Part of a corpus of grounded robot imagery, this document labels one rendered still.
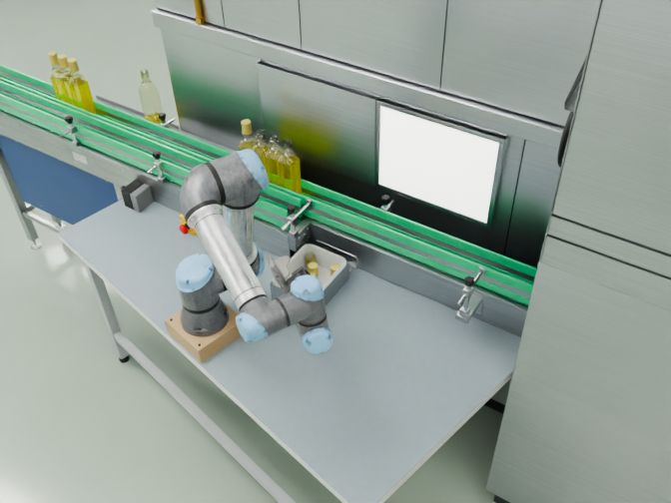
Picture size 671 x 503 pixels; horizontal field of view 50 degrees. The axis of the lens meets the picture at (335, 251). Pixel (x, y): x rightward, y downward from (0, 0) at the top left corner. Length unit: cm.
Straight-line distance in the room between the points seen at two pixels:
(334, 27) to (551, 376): 123
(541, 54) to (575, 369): 86
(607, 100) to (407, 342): 105
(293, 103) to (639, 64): 131
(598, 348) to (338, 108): 110
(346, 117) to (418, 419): 99
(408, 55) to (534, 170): 50
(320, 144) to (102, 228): 89
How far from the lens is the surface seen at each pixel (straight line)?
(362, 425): 213
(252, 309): 171
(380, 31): 224
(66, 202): 351
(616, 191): 172
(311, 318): 176
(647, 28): 153
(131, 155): 289
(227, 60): 269
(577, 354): 208
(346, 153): 250
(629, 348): 201
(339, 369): 224
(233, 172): 186
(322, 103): 246
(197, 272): 217
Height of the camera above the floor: 252
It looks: 43 degrees down
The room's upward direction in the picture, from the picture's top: 2 degrees counter-clockwise
